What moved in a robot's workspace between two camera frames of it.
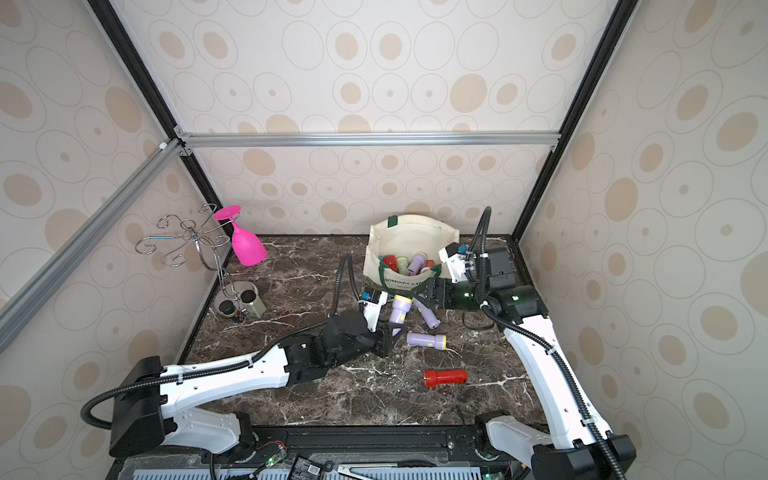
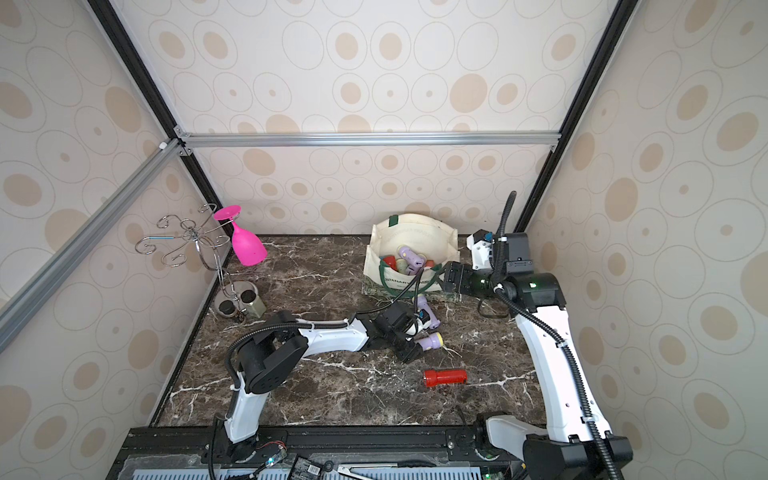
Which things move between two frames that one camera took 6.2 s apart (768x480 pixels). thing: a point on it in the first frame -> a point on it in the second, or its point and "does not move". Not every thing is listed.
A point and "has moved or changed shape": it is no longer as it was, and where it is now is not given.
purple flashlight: [427, 314] does not move
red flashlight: [432, 378] does not move
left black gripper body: [381, 341] -> [407, 349]
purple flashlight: [399, 310] has moved or changed shape
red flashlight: [391, 262] does not move
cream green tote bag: [404, 250] does not move
